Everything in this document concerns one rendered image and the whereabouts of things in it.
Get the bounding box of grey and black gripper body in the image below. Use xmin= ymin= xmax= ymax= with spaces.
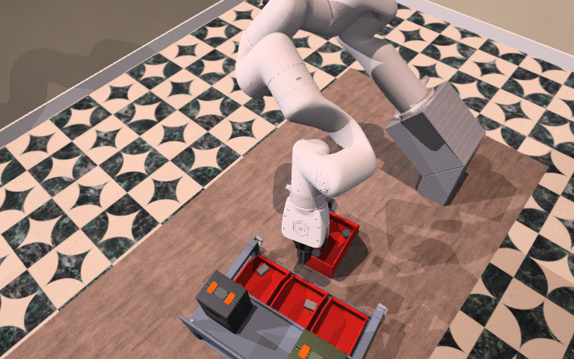
xmin=282 ymin=196 xmax=330 ymax=248

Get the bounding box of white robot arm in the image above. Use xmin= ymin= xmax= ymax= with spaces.
xmin=235 ymin=0 xmax=435 ymax=213

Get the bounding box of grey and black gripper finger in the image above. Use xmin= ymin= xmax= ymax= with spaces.
xmin=301 ymin=236 xmax=327 ymax=265
xmin=292 ymin=240 xmax=306 ymax=263

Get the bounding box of red bin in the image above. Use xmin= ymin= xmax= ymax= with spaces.
xmin=305 ymin=212 xmax=359 ymax=279
xmin=234 ymin=254 xmax=291 ymax=306
xmin=311 ymin=296 xmax=369 ymax=355
xmin=270 ymin=274 xmax=329 ymax=330

